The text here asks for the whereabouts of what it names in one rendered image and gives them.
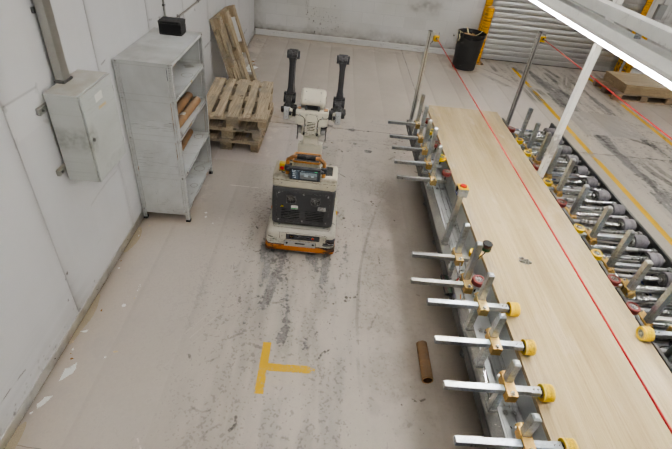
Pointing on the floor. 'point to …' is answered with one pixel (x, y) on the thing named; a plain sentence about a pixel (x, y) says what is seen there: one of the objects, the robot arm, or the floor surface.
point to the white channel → (613, 11)
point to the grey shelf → (136, 55)
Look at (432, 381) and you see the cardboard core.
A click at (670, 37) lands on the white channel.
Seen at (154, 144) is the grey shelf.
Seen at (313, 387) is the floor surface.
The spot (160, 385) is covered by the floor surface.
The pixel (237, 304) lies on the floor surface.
